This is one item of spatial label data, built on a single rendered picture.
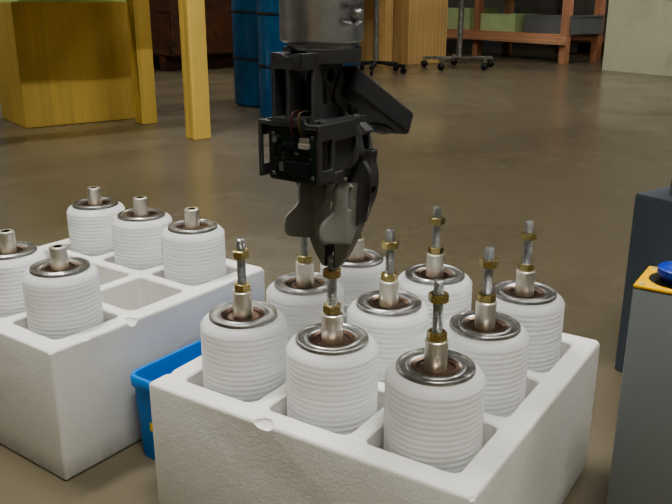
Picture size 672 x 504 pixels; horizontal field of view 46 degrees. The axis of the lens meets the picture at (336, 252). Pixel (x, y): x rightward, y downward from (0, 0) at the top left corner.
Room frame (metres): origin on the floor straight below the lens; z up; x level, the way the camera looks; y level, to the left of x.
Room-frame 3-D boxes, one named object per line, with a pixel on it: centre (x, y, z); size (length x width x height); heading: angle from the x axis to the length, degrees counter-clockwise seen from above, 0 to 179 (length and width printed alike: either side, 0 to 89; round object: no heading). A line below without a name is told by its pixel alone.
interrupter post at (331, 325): (0.74, 0.00, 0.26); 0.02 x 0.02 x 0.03
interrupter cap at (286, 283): (0.90, 0.04, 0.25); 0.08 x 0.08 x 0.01
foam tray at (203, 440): (0.84, -0.06, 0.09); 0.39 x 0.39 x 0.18; 57
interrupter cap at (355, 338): (0.74, 0.00, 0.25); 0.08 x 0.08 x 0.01
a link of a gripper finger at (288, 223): (0.74, 0.03, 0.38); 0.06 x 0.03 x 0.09; 144
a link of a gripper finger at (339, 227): (0.72, 0.00, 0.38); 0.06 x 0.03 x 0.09; 144
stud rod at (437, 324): (0.68, -0.09, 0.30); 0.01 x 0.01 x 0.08
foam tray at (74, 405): (1.13, 0.38, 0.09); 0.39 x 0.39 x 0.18; 54
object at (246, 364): (0.81, 0.10, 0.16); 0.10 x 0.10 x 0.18
